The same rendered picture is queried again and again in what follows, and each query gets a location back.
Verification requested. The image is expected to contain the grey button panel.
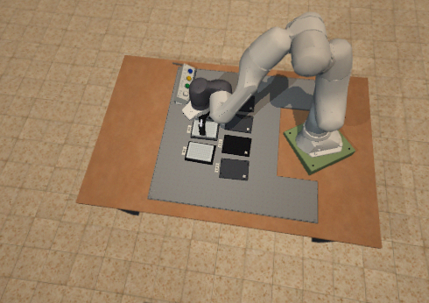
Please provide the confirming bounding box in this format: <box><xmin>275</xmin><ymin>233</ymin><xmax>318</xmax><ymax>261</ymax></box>
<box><xmin>173</xmin><ymin>62</ymin><xmax>196</xmax><ymax>105</ymax></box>

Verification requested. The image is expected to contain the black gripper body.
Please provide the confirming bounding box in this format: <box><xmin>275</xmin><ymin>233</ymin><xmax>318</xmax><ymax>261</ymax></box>
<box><xmin>198</xmin><ymin>111</ymin><xmax>210</xmax><ymax>122</ymax></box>

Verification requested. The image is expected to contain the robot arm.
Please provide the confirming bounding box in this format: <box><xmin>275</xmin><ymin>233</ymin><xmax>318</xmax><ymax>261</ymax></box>
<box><xmin>182</xmin><ymin>12</ymin><xmax>353</xmax><ymax>158</ymax></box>

